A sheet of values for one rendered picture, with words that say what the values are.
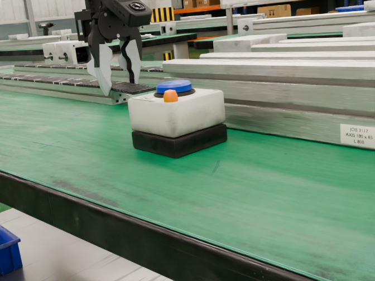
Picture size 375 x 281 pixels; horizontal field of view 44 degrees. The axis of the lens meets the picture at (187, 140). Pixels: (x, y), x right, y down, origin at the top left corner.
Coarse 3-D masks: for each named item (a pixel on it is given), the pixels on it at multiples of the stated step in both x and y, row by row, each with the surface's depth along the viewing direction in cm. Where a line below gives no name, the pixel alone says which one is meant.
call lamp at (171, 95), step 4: (168, 92) 48; (172, 92) 48; (164, 96) 48; (168, 96) 48; (172, 96) 48; (176, 96) 48; (164, 100) 48; (168, 100) 48; (172, 100) 48; (176, 100) 48
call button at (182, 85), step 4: (172, 80) 54; (176, 80) 54; (180, 80) 53; (184, 80) 53; (160, 84) 52; (164, 84) 52; (168, 84) 51; (172, 84) 51; (176, 84) 51; (180, 84) 51; (184, 84) 51; (188, 84) 51; (156, 88) 52; (160, 88) 51; (164, 88) 51; (168, 88) 51; (172, 88) 51; (176, 88) 51; (180, 88) 51; (184, 88) 51; (188, 88) 51; (160, 92) 51; (164, 92) 51; (176, 92) 51
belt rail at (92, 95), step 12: (0, 84) 128; (12, 84) 119; (24, 84) 113; (36, 84) 108; (48, 84) 103; (60, 96) 100; (72, 96) 96; (84, 96) 92; (96, 96) 89; (108, 96) 86; (120, 96) 86
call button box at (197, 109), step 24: (144, 96) 53; (192, 96) 50; (216, 96) 52; (144, 120) 52; (168, 120) 48; (192, 120) 50; (216, 120) 52; (144, 144) 53; (168, 144) 49; (192, 144) 50
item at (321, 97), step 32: (192, 64) 61; (224, 64) 57; (256, 64) 53; (288, 64) 50; (320, 64) 47; (352, 64) 44; (224, 96) 58; (256, 96) 54; (288, 96) 51; (320, 96) 48; (352, 96) 45; (256, 128) 56; (288, 128) 52; (320, 128) 49; (352, 128) 46
